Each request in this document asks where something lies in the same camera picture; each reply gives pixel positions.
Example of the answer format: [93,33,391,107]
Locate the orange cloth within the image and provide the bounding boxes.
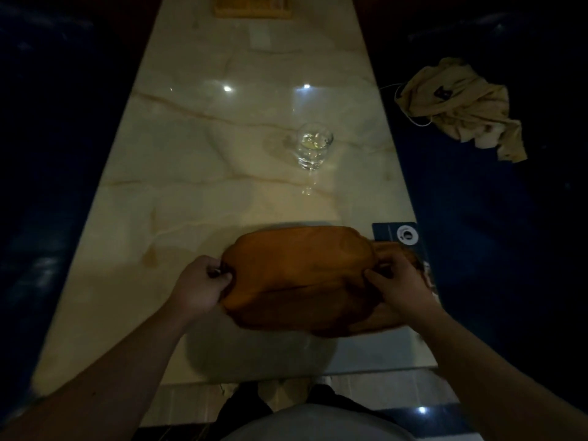
[220,226,421,338]

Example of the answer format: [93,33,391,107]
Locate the dark blue sofa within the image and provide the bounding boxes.
[356,0,588,414]

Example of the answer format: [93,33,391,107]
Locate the wooden tray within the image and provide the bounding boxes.
[212,0,293,19]

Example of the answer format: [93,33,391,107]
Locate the person's left hand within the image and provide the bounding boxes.
[169,255,233,319]

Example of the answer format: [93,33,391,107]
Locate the person's right hand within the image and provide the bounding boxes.
[363,248,439,324]

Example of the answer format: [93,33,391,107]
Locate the clear drinking glass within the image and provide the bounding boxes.
[296,122,334,171]

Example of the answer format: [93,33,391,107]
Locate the person's white shirt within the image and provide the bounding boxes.
[220,403,416,441]

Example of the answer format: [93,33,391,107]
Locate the person's left forearm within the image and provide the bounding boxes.
[0,302,194,441]

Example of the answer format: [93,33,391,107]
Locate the person's right forearm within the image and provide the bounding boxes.
[402,304,588,441]

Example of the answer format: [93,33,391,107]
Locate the crumpled beige garment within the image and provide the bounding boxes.
[395,57,528,163]

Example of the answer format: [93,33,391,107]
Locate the dark blue booklet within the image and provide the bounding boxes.
[371,222,441,303]

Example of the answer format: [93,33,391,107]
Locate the white cable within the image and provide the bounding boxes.
[379,82,433,127]

